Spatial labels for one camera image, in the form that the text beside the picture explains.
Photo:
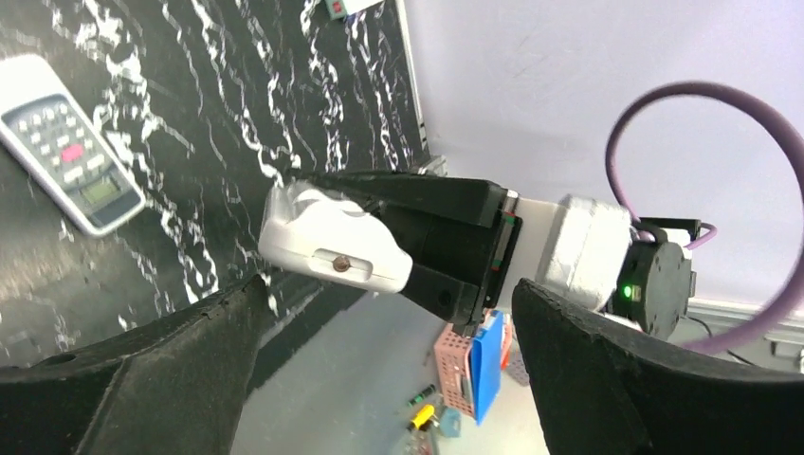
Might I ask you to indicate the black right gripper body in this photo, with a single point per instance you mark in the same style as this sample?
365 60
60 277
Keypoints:
575 248

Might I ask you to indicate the white battery box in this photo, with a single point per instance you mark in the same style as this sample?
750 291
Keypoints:
341 9

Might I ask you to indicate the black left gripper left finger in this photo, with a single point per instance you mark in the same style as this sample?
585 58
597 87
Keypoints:
174 386

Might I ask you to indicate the white remote control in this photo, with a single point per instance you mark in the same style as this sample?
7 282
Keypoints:
324 234

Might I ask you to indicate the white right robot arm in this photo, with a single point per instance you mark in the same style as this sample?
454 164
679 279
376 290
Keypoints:
655 282

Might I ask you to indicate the pink and blue basket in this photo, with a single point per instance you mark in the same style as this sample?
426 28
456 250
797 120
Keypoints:
470 368

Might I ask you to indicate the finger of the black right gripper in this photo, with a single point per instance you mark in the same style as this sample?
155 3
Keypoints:
392 195
457 269

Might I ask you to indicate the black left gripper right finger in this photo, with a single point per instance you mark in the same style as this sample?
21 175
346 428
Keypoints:
601 387

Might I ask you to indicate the small grey remote control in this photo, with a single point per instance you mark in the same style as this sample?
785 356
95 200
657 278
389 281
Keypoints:
50 135

